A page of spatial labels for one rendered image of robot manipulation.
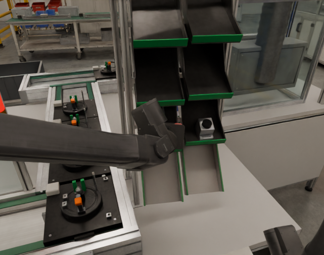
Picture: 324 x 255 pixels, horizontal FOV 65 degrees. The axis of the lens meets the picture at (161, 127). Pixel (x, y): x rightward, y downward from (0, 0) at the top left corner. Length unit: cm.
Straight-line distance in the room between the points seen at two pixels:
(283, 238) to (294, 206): 188
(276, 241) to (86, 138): 43
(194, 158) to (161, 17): 49
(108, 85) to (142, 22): 132
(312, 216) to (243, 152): 89
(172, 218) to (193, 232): 10
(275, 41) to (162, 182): 111
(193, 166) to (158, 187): 15
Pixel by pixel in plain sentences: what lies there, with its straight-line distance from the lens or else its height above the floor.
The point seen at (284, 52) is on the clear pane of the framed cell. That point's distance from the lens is 179.
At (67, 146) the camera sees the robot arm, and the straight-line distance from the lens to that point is 40.
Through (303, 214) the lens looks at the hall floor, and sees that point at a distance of 245.
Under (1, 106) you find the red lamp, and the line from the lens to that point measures 89.
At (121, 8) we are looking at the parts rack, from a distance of 73.
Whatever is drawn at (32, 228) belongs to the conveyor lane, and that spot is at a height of 92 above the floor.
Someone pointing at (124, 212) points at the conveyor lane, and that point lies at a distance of 94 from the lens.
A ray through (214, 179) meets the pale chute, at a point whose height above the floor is 102.
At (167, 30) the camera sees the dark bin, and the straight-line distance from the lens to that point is 70.
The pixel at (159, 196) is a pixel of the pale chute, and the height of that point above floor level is 101.
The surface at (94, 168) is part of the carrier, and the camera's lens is 111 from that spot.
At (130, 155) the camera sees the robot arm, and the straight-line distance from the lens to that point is 46.
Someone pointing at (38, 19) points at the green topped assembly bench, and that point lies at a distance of 597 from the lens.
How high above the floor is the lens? 167
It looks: 32 degrees down
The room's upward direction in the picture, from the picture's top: straight up
